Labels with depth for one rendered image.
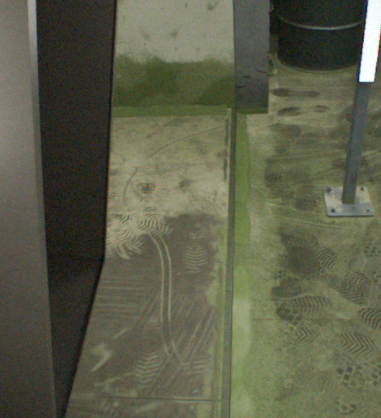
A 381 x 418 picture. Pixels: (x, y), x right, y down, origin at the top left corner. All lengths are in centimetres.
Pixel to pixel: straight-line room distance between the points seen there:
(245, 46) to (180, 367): 174
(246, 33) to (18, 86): 236
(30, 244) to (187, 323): 125
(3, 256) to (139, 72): 234
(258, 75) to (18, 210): 240
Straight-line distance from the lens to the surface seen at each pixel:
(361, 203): 249
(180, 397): 178
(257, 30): 291
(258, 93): 306
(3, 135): 65
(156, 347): 189
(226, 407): 175
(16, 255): 77
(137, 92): 310
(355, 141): 229
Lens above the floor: 155
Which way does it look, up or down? 39 degrees down
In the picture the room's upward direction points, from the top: 6 degrees counter-clockwise
